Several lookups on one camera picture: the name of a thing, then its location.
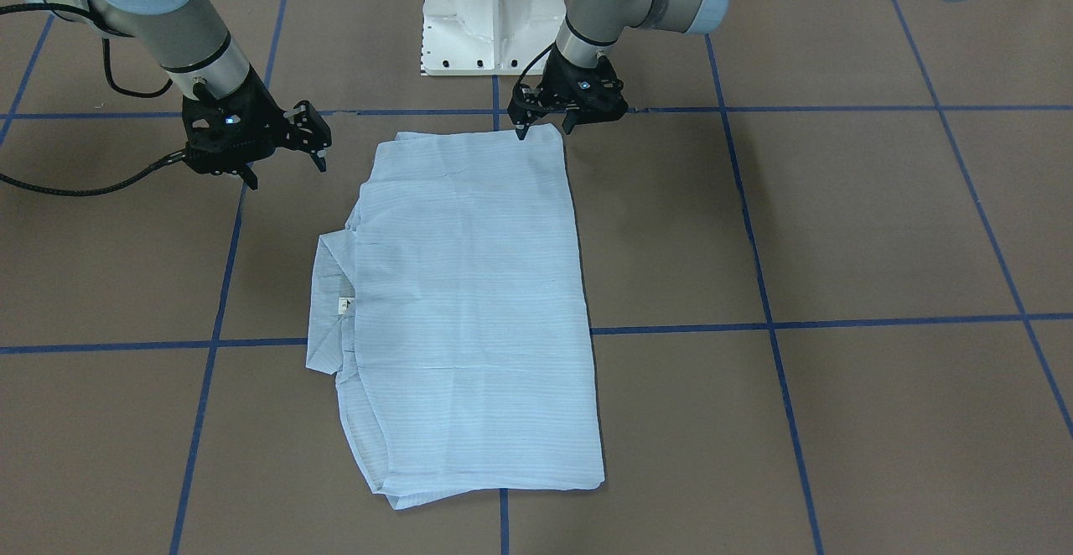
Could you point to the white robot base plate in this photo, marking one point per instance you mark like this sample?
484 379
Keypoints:
487 37

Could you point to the light blue striped shirt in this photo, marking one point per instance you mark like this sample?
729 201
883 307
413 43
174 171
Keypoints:
450 311

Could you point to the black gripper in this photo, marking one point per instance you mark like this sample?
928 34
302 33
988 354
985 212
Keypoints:
560 68
261 113

